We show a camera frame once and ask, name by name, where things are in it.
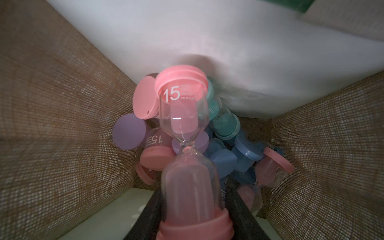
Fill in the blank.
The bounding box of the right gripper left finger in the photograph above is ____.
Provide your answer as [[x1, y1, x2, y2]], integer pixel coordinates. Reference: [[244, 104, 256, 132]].
[[124, 189, 163, 240]]

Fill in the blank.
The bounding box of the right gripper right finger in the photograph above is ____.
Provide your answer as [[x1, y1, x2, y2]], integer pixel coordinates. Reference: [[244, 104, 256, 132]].
[[225, 187, 270, 240]]

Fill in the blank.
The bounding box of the pink hourglass front alone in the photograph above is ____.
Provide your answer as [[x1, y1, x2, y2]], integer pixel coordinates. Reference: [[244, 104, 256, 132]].
[[155, 65, 235, 240]]

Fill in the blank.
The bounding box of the pink hourglass pair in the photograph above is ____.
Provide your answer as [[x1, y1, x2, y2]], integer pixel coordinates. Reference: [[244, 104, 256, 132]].
[[234, 146, 295, 215]]

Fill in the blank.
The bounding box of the blue hourglass front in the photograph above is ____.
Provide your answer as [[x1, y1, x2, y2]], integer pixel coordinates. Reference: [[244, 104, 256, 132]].
[[232, 136, 265, 173]]

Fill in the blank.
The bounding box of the blue hourglass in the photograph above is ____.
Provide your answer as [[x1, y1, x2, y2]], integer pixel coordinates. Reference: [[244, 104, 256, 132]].
[[209, 149, 238, 179], [232, 136, 265, 173]]

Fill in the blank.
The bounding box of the pink hourglass bag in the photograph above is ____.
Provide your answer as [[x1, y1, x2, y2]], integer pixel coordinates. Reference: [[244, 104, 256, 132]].
[[133, 76, 160, 120]]

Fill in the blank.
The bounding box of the teal hourglass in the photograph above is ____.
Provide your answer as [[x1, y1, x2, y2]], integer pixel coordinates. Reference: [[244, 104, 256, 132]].
[[207, 79, 241, 141]]

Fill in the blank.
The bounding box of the green jute Christmas canvas bag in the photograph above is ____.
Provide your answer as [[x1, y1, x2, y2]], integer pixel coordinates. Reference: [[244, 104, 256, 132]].
[[1, 1, 384, 240]]

